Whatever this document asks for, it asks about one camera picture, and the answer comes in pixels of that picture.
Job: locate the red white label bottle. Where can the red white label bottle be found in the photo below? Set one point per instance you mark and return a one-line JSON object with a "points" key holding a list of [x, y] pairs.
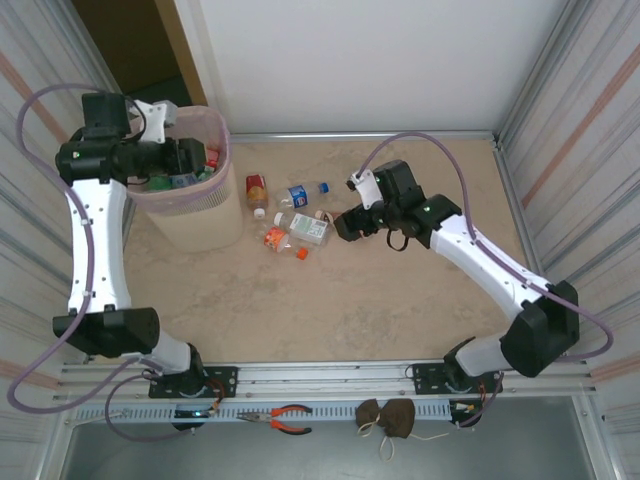
{"points": [[212, 159]]}

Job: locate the green Sprite bottle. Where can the green Sprite bottle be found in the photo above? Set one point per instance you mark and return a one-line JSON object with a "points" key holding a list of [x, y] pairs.
{"points": [[156, 184], [206, 174]]}

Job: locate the brown label milk tea bottle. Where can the brown label milk tea bottle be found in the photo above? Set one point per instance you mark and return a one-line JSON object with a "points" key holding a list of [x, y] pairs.
{"points": [[327, 216]]}

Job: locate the Pepsi label clear bottle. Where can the Pepsi label clear bottle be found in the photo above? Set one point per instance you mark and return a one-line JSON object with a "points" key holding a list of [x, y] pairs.
{"points": [[184, 181], [298, 196]]}

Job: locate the white green label clear bottle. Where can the white green label clear bottle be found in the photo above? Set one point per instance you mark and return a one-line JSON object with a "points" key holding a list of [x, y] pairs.
{"points": [[307, 229]]}

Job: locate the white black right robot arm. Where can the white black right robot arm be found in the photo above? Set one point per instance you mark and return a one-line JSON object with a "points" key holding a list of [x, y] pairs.
{"points": [[485, 260]]}

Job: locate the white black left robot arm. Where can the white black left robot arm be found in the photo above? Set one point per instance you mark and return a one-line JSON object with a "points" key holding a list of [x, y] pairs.
{"points": [[100, 240]]}

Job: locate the beige bin with pink liner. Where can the beige bin with pink liner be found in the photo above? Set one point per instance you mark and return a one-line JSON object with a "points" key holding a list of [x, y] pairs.
{"points": [[210, 225]]}

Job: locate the red yellow label bottle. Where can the red yellow label bottle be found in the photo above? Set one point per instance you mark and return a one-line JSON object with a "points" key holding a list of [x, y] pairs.
{"points": [[256, 192]]}

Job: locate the orange label orange cap bottle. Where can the orange label orange cap bottle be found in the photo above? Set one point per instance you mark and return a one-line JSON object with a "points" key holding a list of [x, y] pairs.
{"points": [[274, 238]]}

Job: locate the crushed clear plastic bottle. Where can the crushed clear plastic bottle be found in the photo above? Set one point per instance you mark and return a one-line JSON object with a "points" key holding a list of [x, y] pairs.
{"points": [[260, 229]]}

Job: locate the brown wooden door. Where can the brown wooden door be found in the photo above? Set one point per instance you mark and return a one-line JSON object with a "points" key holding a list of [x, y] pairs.
{"points": [[135, 40]]}

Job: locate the black electronics module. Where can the black electronics module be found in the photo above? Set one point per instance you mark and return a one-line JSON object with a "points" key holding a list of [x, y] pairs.
{"points": [[192, 414], [462, 410]]}

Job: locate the aluminium frame bar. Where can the aluminium frame bar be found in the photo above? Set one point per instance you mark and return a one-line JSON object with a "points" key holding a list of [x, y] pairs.
{"points": [[300, 136]]}

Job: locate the aluminium mounting rail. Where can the aluminium mounting rail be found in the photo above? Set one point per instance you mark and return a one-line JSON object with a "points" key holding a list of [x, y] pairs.
{"points": [[325, 374]]}

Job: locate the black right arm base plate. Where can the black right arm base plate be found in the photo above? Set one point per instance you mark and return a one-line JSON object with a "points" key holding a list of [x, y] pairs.
{"points": [[425, 377]]}

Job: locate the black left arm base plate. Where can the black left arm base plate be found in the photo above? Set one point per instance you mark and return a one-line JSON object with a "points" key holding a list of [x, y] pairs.
{"points": [[225, 382]]}

